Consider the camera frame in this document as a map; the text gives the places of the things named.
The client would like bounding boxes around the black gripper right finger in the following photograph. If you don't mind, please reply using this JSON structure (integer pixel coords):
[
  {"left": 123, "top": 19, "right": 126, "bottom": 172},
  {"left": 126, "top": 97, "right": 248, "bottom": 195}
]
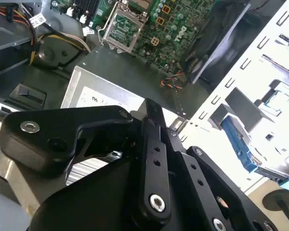
[{"left": 166, "top": 127, "right": 282, "bottom": 231}]

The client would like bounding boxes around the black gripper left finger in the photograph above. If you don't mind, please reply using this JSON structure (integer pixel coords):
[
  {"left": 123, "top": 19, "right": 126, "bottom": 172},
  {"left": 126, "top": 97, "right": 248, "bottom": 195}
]
[{"left": 0, "top": 98, "right": 172, "bottom": 226}]

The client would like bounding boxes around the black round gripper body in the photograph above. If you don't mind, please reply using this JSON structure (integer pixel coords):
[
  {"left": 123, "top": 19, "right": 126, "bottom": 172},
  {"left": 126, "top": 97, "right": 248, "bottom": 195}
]
[{"left": 28, "top": 158, "right": 208, "bottom": 231}]

